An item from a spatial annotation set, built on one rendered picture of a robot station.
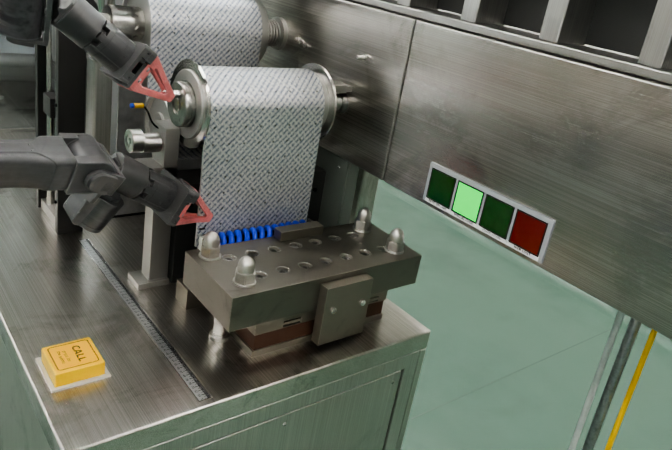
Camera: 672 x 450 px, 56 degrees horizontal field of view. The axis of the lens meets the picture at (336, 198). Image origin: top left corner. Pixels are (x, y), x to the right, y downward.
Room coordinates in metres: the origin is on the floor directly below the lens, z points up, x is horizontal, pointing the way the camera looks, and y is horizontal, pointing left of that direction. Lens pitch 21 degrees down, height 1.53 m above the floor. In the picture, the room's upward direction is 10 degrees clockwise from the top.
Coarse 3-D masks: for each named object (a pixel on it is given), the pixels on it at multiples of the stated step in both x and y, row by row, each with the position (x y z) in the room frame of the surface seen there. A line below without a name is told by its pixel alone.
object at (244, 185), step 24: (240, 144) 1.03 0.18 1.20; (264, 144) 1.06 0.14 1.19; (288, 144) 1.10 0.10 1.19; (312, 144) 1.13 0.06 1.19; (216, 168) 1.00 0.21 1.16; (240, 168) 1.03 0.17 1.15; (264, 168) 1.07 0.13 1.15; (288, 168) 1.10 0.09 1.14; (312, 168) 1.14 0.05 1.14; (216, 192) 1.01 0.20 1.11; (240, 192) 1.04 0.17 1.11; (264, 192) 1.07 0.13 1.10; (288, 192) 1.11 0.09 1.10; (216, 216) 1.01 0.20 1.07; (240, 216) 1.04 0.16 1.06; (264, 216) 1.08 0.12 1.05; (288, 216) 1.11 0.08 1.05
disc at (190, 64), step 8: (184, 64) 1.05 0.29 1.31; (192, 64) 1.03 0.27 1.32; (176, 72) 1.07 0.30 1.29; (200, 72) 1.00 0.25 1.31; (200, 80) 1.00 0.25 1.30; (208, 88) 0.99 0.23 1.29; (208, 96) 0.98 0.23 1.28; (208, 104) 0.98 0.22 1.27; (208, 112) 0.98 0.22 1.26; (208, 120) 0.98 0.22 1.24; (200, 128) 0.99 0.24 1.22; (208, 128) 0.98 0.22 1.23; (200, 136) 0.99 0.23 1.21; (184, 144) 1.03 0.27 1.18; (192, 144) 1.01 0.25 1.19; (200, 144) 0.99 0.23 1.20
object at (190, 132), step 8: (184, 72) 1.04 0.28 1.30; (192, 72) 1.02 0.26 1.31; (176, 80) 1.06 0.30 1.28; (184, 80) 1.04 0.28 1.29; (192, 80) 1.01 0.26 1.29; (320, 80) 1.17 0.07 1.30; (200, 88) 1.00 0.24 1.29; (200, 96) 0.99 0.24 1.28; (328, 96) 1.16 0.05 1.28; (200, 104) 0.99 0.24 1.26; (328, 104) 1.16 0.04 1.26; (200, 112) 0.99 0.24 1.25; (200, 120) 0.99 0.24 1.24; (184, 128) 1.03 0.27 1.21; (192, 128) 1.00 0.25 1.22; (184, 136) 1.02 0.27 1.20; (192, 136) 1.00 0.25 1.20
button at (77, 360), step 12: (48, 348) 0.76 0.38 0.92; (60, 348) 0.77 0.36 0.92; (72, 348) 0.77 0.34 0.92; (84, 348) 0.78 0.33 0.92; (96, 348) 0.78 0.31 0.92; (48, 360) 0.74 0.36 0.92; (60, 360) 0.74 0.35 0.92; (72, 360) 0.75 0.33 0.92; (84, 360) 0.75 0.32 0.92; (96, 360) 0.75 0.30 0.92; (48, 372) 0.73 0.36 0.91; (60, 372) 0.72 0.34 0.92; (72, 372) 0.73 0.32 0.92; (84, 372) 0.74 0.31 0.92; (96, 372) 0.75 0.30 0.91; (60, 384) 0.71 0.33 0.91
